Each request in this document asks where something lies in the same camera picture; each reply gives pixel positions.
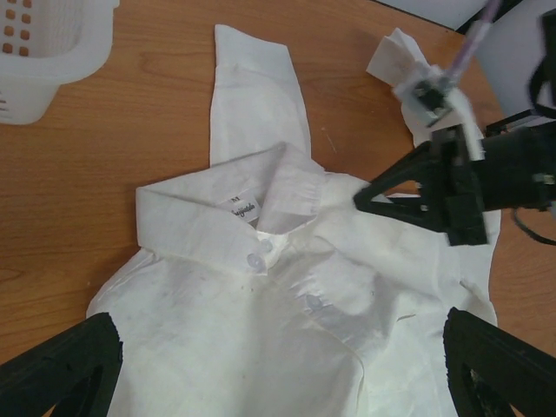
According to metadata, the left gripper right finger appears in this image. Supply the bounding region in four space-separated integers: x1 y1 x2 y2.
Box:
443 308 555 416

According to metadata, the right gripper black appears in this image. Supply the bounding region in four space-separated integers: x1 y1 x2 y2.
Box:
354 125 488 247

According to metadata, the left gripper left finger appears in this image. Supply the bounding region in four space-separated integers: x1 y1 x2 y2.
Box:
1 313 123 416

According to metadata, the white button-up shirt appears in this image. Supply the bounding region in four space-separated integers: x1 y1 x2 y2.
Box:
88 24 500 416

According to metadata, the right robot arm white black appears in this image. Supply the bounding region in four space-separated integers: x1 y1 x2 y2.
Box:
354 1 555 246

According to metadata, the white perforated plastic basket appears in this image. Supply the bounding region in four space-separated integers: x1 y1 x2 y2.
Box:
1 0 120 125

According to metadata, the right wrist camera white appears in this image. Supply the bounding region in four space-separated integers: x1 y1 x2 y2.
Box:
393 62 485 161

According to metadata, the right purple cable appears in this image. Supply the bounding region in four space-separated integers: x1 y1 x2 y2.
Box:
447 0 503 88

